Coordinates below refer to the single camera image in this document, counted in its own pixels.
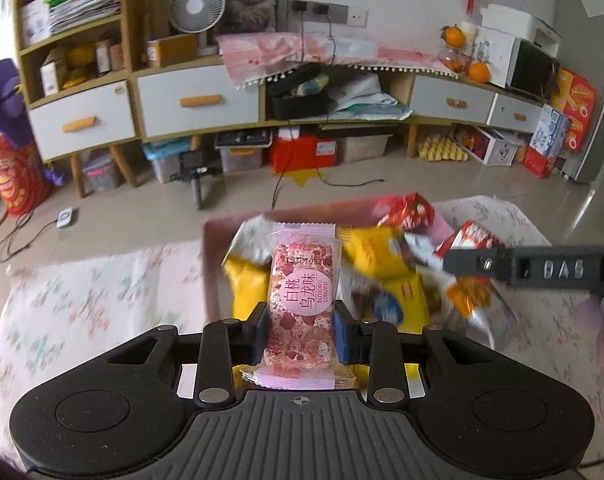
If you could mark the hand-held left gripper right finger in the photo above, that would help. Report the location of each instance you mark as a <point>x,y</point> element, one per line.
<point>340,332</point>

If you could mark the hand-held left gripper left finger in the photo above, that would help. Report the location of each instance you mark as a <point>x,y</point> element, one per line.
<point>254,335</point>

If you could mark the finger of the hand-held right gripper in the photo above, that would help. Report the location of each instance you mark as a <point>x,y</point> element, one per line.
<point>474,262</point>

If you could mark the orange white snack packet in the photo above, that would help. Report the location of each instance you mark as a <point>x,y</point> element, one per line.
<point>469,295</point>

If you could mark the pink snack packet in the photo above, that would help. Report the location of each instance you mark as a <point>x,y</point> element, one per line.
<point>302,285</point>

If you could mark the silver snack packet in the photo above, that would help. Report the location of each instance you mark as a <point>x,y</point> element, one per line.
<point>491,325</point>

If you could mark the red white patterned candy packet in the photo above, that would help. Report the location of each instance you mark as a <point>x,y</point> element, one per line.
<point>406,212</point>

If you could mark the pink cardboard box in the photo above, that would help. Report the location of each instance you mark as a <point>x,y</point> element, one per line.
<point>214,260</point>

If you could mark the yellow snack packet red print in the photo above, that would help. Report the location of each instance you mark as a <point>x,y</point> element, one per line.
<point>371,252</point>

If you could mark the white snack packet dark label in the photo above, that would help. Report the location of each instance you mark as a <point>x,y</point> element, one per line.
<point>249,242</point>

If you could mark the white decorated box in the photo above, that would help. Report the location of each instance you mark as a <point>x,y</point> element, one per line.
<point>491,147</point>

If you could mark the yellow egg tray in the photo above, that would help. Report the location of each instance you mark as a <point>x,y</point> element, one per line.
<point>441,149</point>

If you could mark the blue white carton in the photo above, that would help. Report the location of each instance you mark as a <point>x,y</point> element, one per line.
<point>549,130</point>

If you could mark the clear storage bin dark lid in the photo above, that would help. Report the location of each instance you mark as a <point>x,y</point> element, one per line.
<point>364,147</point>

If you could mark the red orange gift boxes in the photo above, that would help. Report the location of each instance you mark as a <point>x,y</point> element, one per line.
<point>576,105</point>

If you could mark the red cardboard box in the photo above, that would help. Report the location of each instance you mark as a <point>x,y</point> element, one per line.
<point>304,152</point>

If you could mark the silver refrigerator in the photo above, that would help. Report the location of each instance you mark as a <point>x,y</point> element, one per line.
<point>596,85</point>

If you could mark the clear storage bin blue lid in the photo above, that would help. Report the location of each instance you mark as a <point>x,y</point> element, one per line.
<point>167,162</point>

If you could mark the pile of folded cloths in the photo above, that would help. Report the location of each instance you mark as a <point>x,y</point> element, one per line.
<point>369,97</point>

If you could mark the long wooden low cabinet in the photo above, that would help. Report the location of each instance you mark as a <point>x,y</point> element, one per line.
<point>332,125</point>

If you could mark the black door microwave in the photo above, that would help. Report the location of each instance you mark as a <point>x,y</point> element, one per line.
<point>531,70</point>

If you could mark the glass jar of small oranges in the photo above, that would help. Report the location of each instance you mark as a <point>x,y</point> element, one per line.
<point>454,62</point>

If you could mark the small clear storage bin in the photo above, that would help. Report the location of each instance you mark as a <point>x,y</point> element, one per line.
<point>102,172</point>

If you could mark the orange with leaves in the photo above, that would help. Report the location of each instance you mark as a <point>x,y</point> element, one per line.
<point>452,36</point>

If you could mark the black tray box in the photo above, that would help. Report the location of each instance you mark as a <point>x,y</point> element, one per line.
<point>302,102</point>

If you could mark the pink tasselled cloth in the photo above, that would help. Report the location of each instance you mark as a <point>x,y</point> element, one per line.
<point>362,52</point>

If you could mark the white printer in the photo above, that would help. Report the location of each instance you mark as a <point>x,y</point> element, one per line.
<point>521,22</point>

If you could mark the red printed bag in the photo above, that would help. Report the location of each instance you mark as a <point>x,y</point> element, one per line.
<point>14,175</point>

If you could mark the small white carton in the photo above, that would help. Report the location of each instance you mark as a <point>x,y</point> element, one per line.
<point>51,77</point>

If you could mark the white desk fan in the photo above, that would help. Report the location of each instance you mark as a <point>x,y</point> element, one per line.
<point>198,7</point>

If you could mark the purple hat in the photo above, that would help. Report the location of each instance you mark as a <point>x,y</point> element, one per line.
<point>4,100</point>

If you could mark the tall wooden shelf unit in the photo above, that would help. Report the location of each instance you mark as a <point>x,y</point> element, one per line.
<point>127,10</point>

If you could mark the stack of papers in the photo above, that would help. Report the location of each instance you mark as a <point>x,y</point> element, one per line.
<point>84,7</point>

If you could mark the black camera on tripod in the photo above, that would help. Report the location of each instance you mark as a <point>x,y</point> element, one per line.
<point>194,165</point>

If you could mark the wall power outlets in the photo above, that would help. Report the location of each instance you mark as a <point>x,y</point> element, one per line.
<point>332,14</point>

